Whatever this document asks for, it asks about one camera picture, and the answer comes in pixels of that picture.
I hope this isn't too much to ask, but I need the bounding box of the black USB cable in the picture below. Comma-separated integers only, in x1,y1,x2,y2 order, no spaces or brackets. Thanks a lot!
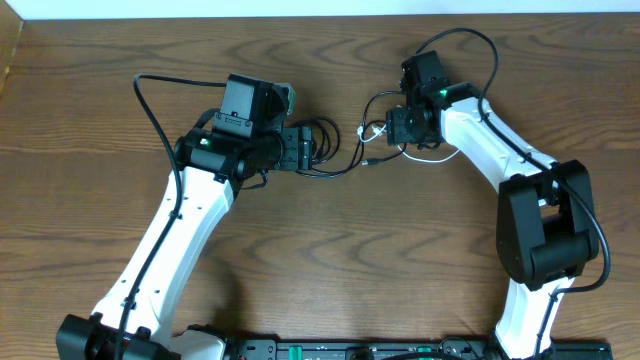
292,89,409,180

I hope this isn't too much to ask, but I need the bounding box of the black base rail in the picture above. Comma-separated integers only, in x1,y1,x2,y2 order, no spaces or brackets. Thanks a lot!
221,335,614,360

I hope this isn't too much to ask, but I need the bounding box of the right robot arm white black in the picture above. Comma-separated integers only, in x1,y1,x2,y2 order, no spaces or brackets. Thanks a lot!
386,51,600,359

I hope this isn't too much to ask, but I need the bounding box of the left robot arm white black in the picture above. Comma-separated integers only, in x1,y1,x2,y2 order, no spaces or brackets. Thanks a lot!
56,74,313,359

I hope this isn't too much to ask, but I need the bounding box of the white USB cable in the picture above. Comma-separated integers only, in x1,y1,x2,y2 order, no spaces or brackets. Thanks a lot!
356,122,461,165

